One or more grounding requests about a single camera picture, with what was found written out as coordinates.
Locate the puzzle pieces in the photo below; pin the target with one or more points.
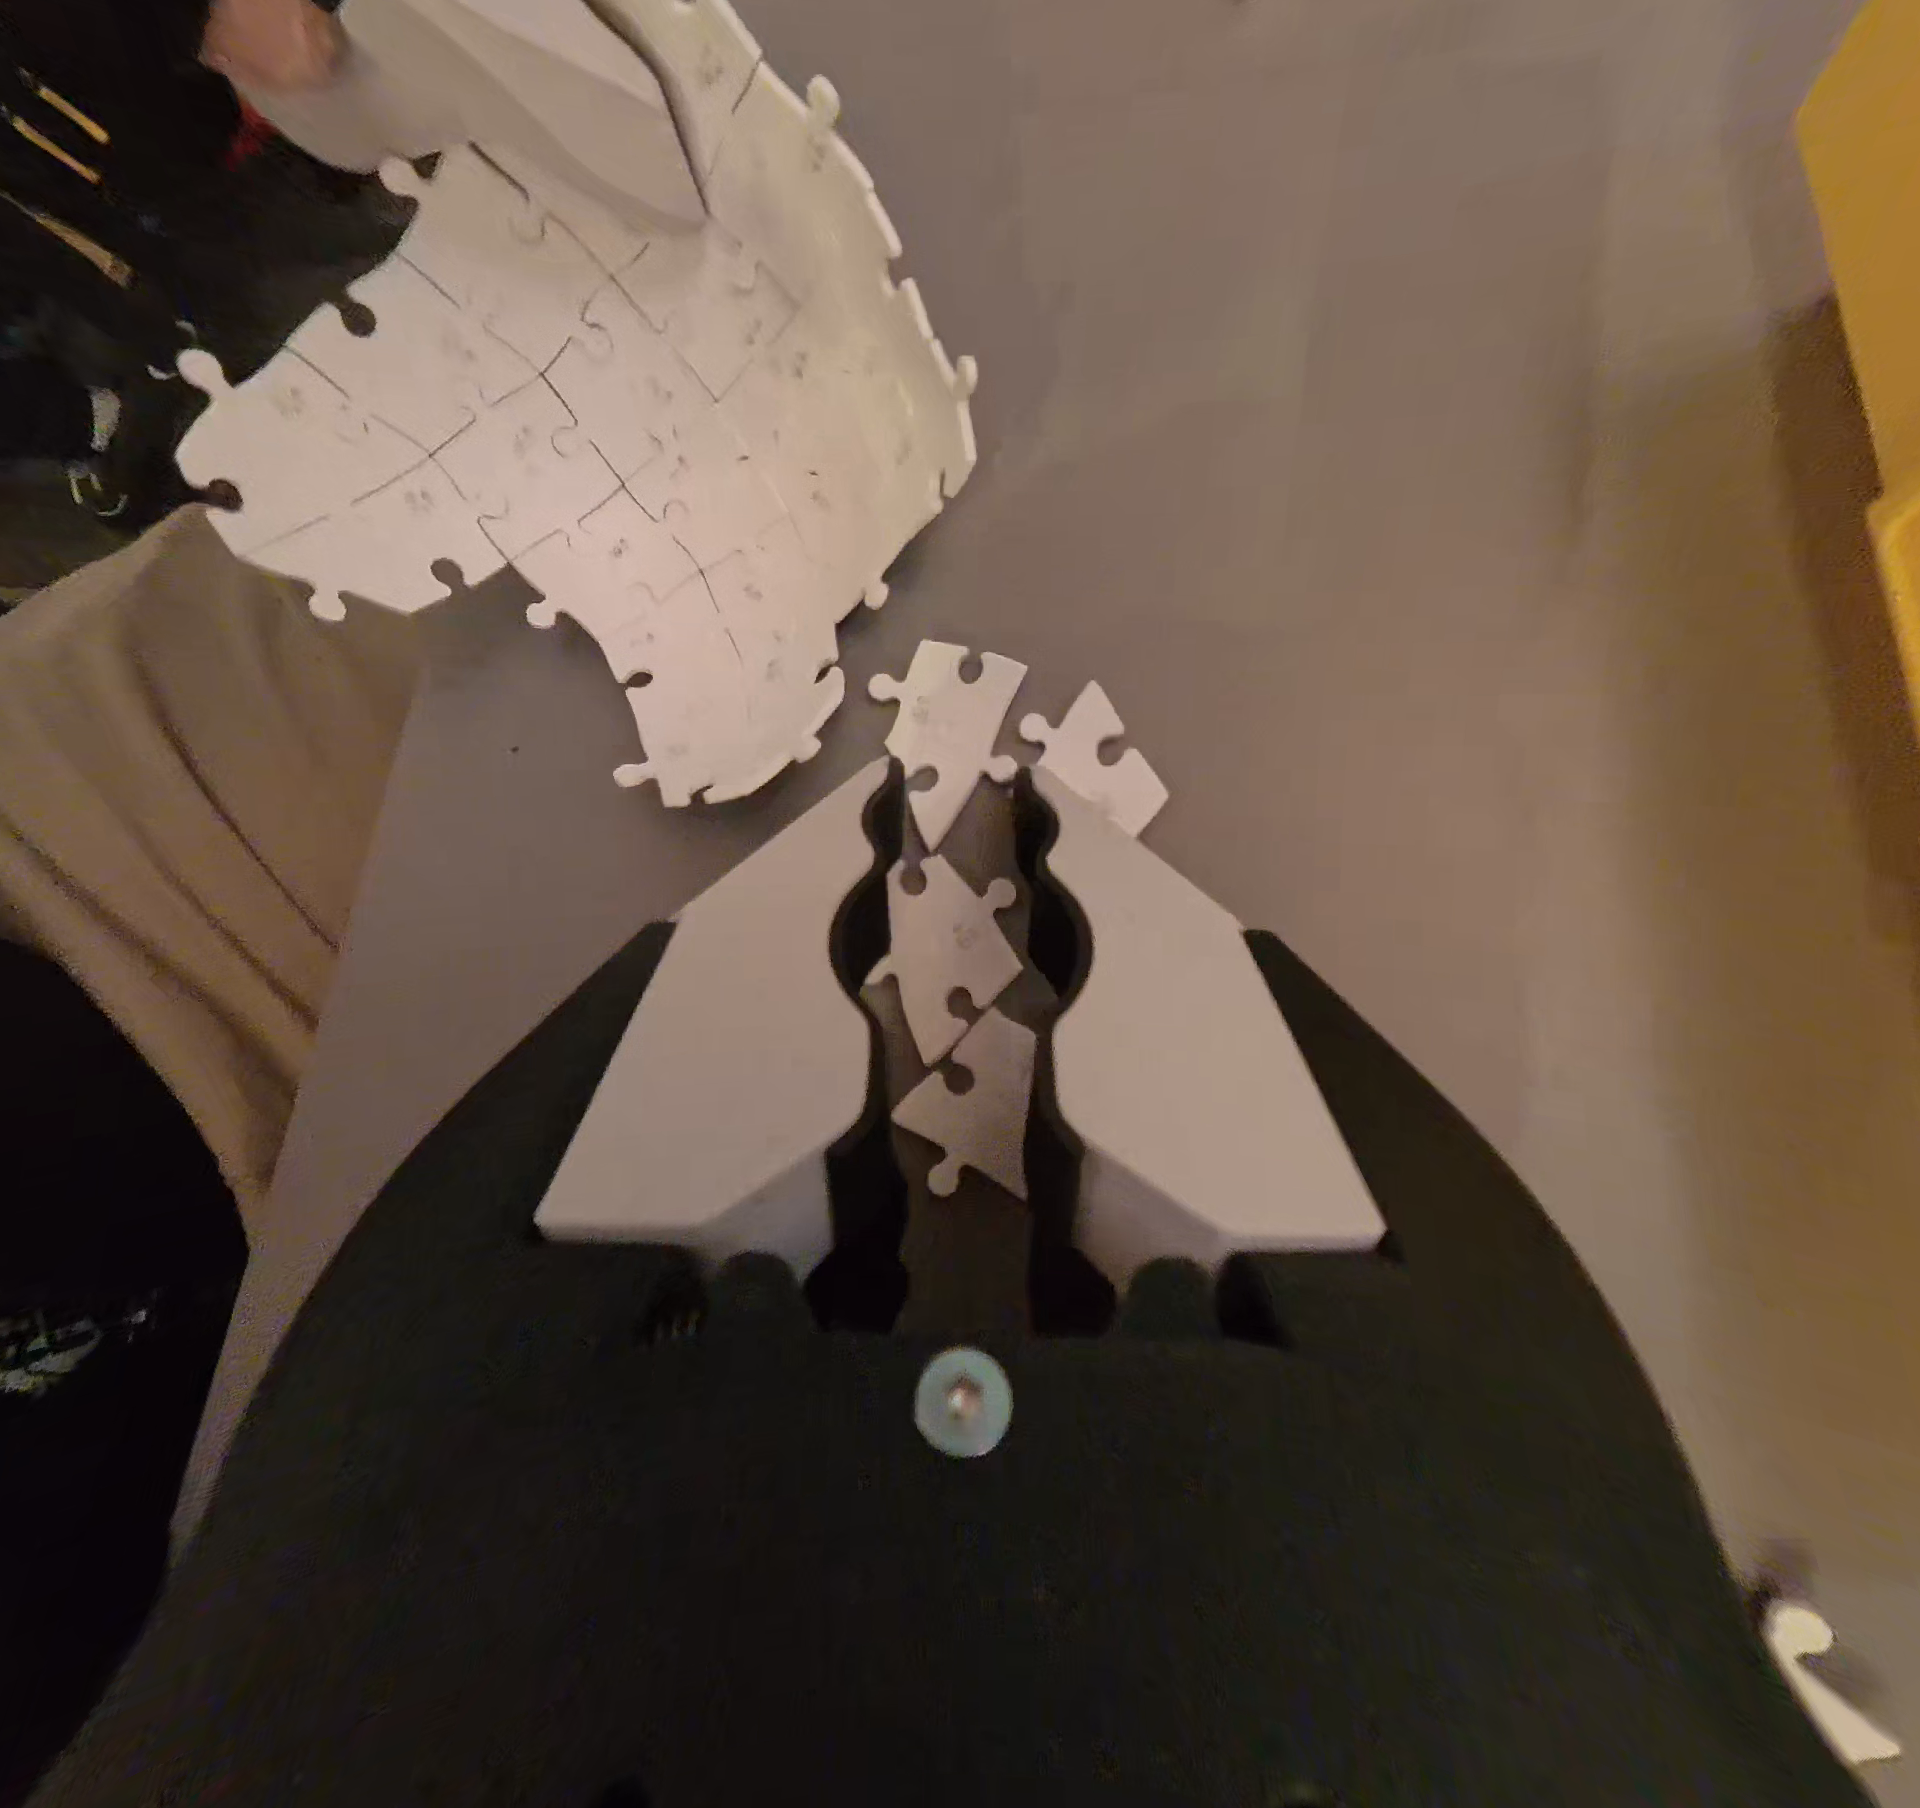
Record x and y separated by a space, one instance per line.
945 728

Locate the yellow plastic bin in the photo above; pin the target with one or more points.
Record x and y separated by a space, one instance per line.
1868 262

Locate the black yellow bag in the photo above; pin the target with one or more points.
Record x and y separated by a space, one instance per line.
90 262

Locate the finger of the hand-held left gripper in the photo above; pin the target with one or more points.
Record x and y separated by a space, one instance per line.
495 53

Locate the person's left hand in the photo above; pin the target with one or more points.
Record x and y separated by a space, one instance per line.
269 32

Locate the partly built puzzle ball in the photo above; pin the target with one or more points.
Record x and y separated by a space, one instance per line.
600 413

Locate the person's beige trousers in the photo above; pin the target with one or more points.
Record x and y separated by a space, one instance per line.
151 787

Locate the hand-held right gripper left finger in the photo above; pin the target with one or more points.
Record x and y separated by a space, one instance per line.
721 1088

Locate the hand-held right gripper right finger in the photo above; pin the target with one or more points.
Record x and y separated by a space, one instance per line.
1199 1088

